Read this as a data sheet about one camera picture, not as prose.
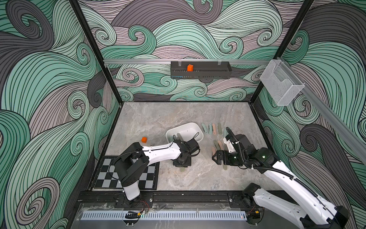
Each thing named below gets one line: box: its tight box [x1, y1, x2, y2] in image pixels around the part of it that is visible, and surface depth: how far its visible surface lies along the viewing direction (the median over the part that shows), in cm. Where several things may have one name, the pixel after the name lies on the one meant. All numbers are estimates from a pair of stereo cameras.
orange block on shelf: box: [187, 63, 194, 72], surface depth 92 cm
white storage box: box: [165, 122, 204, 144], surface depth 100 cm
